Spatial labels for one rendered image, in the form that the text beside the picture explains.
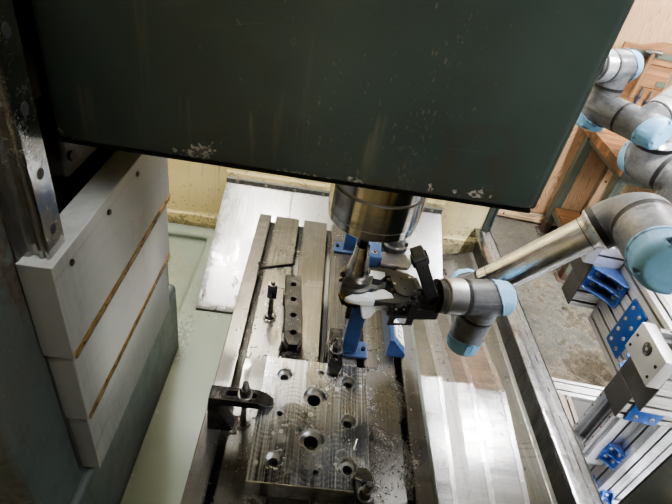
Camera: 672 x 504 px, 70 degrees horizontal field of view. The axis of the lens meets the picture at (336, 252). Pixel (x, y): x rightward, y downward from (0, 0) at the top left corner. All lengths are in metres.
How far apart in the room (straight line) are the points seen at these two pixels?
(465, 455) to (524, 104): 0.99
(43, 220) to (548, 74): 0.63
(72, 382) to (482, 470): 0.99
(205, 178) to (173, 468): 1.11
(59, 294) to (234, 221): 1.22
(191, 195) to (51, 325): 1.37
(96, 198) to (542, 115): 0.65
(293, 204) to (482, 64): 1.41
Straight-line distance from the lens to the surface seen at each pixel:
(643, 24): 3.76
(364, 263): 0.88
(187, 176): 2.04
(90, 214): 0.80
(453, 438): 1.42
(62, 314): 0.76
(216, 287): 1.77
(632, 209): 1.06
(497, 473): 1.44
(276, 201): 1.95
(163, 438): 1.45
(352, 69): 0.60
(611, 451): 2.09
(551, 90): 0.66
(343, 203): 0.76
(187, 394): 1.53
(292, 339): 1.20
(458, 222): 2.10
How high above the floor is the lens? 1.85
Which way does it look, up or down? 37 degrees down
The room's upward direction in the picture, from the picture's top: 11 degrees clockwise
